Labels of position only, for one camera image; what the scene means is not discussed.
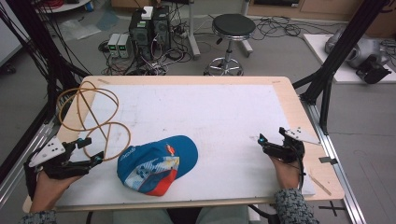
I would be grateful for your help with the grey machine part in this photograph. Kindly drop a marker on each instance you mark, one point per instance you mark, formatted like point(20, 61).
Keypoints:
point(362, 49)

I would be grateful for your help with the black machine part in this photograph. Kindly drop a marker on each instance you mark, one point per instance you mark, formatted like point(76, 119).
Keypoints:
point(372, 71)

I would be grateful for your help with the clear plastic sheet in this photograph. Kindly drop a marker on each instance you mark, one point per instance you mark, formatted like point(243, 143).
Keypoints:
point(81, 28)

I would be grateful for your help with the white floor platform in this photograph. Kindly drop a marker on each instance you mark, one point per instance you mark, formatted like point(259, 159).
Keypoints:
point(342, 74)

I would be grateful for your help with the grey power supply unit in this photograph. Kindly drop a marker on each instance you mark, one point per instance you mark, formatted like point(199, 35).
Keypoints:
point(124, 46)
point(113, 45)

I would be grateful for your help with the black tape piece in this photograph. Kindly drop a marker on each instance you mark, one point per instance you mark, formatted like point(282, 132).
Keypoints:
point(327, 160)

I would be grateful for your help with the white table mat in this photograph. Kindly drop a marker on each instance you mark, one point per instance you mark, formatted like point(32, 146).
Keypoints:
point(193, 137)

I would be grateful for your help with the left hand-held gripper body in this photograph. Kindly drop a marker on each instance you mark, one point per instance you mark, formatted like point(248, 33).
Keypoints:
point(48, 151)

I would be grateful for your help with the thin wooden stick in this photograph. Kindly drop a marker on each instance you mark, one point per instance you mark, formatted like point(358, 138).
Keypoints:
point(320, 185)

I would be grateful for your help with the blue tape roll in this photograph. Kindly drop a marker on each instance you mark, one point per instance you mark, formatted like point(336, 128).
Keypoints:
point(89, 6)

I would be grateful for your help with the white box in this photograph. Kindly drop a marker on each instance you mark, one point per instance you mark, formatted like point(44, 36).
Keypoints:
point(147, 12)

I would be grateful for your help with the blue printed cap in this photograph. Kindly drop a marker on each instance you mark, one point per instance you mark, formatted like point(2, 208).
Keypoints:
point(157, 165)

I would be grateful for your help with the person's left hand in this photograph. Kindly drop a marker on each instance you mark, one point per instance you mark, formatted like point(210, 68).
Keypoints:
point(49, 190)

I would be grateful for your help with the black metal frame stand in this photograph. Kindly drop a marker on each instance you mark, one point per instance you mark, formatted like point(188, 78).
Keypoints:
point(337, 56)
point(37, 49)

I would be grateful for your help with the black tape cross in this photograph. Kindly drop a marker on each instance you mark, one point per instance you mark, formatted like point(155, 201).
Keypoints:
point(332, 207)

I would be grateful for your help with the white table leg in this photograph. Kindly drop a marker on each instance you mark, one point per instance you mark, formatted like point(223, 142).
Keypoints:
point(193, 31)

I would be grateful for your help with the person's right hand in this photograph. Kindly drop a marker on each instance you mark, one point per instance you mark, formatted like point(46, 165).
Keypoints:
point(287, 174)

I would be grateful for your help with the black computer tower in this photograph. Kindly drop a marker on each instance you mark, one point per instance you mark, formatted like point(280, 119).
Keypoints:
point(140, 32)
point(162, 28)

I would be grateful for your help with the black round stool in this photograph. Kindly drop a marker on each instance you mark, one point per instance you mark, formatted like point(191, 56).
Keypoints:
point(232, 43)

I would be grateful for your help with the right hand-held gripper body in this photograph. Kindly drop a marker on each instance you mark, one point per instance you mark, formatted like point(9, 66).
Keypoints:
point(289, 148)

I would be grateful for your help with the aluminium rail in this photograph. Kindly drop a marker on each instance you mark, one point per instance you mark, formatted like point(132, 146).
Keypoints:
point(337, 168)
point(25, 155)

